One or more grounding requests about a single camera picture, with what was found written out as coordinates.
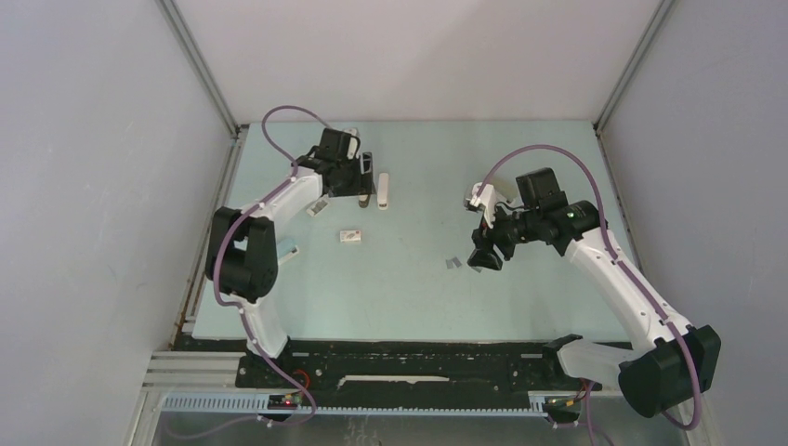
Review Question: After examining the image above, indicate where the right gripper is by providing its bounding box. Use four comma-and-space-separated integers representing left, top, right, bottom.
466, 201, 539, 272

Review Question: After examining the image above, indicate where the white stapler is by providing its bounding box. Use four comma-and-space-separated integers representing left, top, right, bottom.
376, 172, 390, 210

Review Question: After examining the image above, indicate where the light blue stapler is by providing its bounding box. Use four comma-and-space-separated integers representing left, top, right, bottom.
276, 239, 300, 266

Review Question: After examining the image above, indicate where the beige stapler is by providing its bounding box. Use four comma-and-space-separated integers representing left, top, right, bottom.
490, 178, 518, 196

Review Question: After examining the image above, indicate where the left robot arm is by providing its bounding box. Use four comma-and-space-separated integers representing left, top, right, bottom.
205, 128, 373, 387

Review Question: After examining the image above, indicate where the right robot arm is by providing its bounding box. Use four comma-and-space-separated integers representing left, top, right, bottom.
465, 168, 721, 418

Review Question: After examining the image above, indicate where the staple box with barcode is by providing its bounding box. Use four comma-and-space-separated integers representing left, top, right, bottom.
306, 197, 330, 217

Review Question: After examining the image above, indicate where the white staple box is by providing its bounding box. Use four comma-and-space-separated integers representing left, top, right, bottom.
339, 230, 362, 243

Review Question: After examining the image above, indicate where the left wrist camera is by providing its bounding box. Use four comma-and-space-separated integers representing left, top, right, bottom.
343, 127, 361, 160

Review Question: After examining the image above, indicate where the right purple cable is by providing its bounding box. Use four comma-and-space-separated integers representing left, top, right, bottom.
477, 144, 704, 446

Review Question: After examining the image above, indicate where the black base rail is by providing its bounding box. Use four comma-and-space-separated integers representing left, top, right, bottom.
235, 340, 582, 412

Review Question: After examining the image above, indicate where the left aluminium frame post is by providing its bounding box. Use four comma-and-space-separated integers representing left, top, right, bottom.
156, 0, 243, 336

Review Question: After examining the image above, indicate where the aluminium frame post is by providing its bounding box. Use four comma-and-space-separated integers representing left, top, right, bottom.
594, 0, 678, 137
156, 0, 243, 336

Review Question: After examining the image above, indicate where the right aluminium frame post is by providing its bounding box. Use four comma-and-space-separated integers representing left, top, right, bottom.
594, 0, 678, 137

